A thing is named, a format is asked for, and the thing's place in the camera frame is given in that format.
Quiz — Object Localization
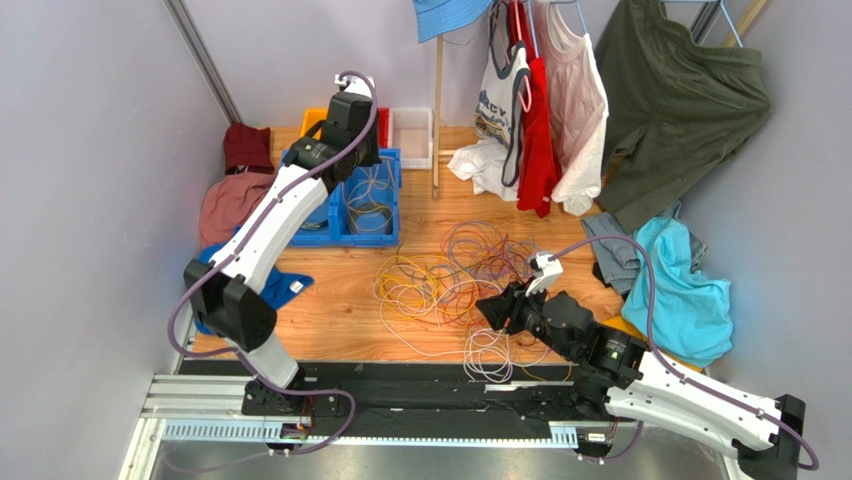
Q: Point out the yellow cloth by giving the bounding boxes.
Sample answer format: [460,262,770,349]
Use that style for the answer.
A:
[602,314,704,373]

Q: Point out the blue bucket hat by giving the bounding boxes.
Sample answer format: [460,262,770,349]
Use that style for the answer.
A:
[412,0,492,43]

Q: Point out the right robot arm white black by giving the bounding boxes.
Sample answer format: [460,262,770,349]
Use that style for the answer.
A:
[475,282,805,479]

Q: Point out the grey cloth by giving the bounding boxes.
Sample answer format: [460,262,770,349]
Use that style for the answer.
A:
[581,201,707,300]

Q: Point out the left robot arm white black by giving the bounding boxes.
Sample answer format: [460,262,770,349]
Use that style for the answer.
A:
[184,91,380,389]

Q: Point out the white printed shirt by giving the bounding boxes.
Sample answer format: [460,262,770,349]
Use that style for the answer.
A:
[447,1,532,202]

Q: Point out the wooden rack pole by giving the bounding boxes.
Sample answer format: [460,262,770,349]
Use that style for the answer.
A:
[431,34,444,201]

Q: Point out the yellow small bin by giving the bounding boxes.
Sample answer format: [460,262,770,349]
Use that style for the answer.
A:
[299,108,328,140]

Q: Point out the blue double bin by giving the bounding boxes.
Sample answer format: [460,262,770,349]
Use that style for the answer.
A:
[290,148,403,248]

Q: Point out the metal corner post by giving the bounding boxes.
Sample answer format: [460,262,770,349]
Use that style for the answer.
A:
[163,0,243,124]

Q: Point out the grey coiled cable right bin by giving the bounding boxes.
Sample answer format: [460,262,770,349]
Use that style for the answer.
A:
[348,200,395,237]

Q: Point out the pink tank top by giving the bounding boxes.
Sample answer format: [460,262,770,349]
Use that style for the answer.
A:
[533,1,609,216]

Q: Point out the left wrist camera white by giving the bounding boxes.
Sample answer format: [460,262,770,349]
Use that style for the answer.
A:
[334,74,375,99]

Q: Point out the red small bin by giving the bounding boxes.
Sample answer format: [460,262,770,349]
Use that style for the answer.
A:
[375,108,390,149]

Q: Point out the blue cloth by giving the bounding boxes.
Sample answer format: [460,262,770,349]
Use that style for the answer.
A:
[194,243,315,335]

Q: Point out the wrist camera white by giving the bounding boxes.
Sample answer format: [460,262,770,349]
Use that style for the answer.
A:
[334,74,375,99]
[525,251,563,297]

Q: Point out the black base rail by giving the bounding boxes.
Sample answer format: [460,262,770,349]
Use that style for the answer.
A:
[177,360,618,441]

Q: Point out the olive green shirt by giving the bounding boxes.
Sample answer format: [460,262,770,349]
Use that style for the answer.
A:
[594,0,772,232]

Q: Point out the red garment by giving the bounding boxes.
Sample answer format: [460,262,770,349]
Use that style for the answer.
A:
[507,1,561,218]

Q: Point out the pink cloth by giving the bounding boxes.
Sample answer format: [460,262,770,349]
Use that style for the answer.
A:
[199,172,276,249]

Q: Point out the yellow cable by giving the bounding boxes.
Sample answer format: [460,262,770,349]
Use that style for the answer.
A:
[342,159,397,236]

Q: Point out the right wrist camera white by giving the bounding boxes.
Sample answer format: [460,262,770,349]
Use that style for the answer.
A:
[525,251,563,297]

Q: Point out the cyan cloth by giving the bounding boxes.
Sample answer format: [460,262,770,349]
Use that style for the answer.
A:
[621,217,734,368]

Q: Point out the dark red cloth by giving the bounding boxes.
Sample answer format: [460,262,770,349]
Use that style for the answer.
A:
[223,122,275,175]

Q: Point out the tangled coloured cable pile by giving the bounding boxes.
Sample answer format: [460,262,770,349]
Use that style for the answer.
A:
[372,220,574,384]

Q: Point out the white small bin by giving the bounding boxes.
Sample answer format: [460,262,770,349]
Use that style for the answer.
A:
[388,107,434,170]

